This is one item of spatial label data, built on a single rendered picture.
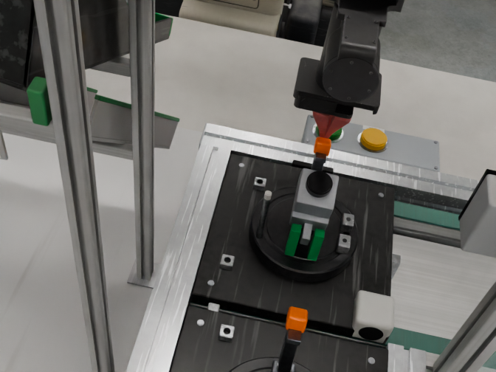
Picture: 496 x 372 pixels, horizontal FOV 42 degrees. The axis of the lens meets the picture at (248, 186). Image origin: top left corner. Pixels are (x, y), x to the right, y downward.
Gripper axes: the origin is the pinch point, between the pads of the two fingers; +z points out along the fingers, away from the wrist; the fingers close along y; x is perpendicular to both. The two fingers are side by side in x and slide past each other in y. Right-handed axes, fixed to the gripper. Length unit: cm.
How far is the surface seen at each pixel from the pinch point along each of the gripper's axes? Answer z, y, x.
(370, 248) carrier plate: 8.7, 9.0, -10.0
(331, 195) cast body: -2.9, 1.6, -12.6
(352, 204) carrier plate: 8.8, 6.1, -3.2
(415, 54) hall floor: 107, 45, 174
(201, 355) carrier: 8.7, -9.1, -29.7
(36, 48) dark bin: -27.5, -24.3, -26.4
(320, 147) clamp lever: -1.0, -0.3, -3.5
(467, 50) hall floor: 107, 68, 185
